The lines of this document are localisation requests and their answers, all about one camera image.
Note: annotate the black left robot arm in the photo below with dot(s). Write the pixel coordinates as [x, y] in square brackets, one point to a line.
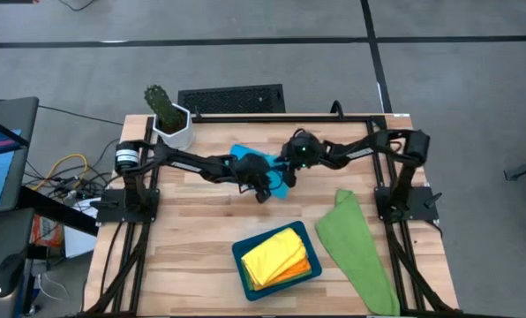
[188, 165]

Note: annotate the teal plastic bin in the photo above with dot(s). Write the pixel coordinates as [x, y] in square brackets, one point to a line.
[245, 289]

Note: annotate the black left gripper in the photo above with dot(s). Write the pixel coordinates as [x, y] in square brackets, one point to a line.
[252, 170]

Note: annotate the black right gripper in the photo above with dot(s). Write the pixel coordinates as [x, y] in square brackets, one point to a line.
[305, 150]

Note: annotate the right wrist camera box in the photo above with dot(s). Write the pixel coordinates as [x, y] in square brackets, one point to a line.
[289, 176]

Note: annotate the green microfiber towel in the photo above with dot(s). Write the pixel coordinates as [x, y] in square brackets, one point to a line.
[355, 256]

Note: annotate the white hexagonal plant pot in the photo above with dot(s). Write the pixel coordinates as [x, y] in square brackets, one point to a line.
[179, 139]

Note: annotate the yellow microfiber towel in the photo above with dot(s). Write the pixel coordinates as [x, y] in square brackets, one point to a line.
[274, 256]

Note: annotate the orange microfiber towel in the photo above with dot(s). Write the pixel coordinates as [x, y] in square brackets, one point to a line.
[300, 269]

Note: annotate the blue microfiber towel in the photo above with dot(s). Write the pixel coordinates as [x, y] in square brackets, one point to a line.
[282, 187]

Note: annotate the black keyboard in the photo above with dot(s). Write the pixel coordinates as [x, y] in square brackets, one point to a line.
[232, 99]

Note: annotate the black computer mouse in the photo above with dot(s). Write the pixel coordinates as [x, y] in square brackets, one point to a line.
[8, 274]

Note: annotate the orange printed bag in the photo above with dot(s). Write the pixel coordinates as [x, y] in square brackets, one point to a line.
[47, 232]

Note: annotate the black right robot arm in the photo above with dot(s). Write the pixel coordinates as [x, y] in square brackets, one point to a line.
[360, 152]

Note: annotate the black aluminium table frame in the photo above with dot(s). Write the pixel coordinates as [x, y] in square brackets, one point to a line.
[263, 118]

